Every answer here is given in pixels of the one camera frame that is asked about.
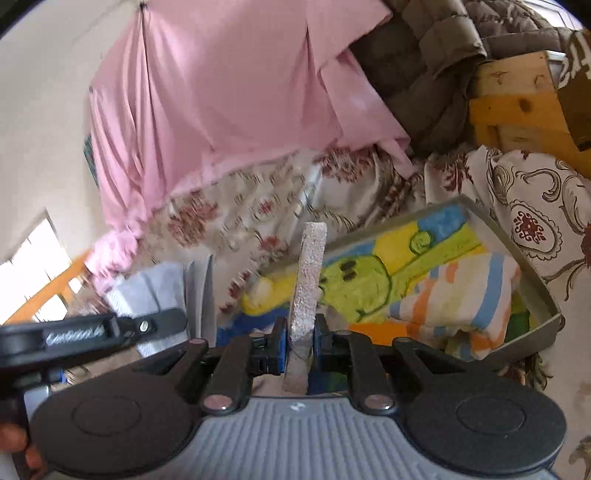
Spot white quilted cloth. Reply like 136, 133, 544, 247
105, 255, 215, 344

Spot pastel striped cloth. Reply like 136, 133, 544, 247
387, 251, 522, 361

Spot grey tray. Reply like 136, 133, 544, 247
249, 194, 566, 365

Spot floral bedspread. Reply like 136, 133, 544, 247
69, 143, 591, 480

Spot orange wooden bed rail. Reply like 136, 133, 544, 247
0, 249, 93, 324

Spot yellow cartoon towel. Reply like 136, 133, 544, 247
217, 203, 532, 365

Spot brown printed cloth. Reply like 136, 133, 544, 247
556, 28, 591, 153

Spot brown quilted jacket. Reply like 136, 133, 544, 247
353, 0, 591, 155

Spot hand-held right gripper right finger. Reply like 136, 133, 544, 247
313, 314, 468, 414

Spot beige grey cloth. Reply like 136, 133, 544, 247
283, 222, 328, 397

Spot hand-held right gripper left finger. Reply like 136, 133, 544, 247
133, 318, 290, 414

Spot teal wall poster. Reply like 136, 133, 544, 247
82, 133, 99, 185

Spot pink bed sheet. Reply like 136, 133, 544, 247
85, 0, 416, 291

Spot person's left hand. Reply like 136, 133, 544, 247
0, 424, 47, 480

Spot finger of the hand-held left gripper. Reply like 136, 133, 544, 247
115, 308, 188, 341

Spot pale wooden bed frame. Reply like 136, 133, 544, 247
468, 51, 591, 178

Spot window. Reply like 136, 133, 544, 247
0, 210, 70, 324

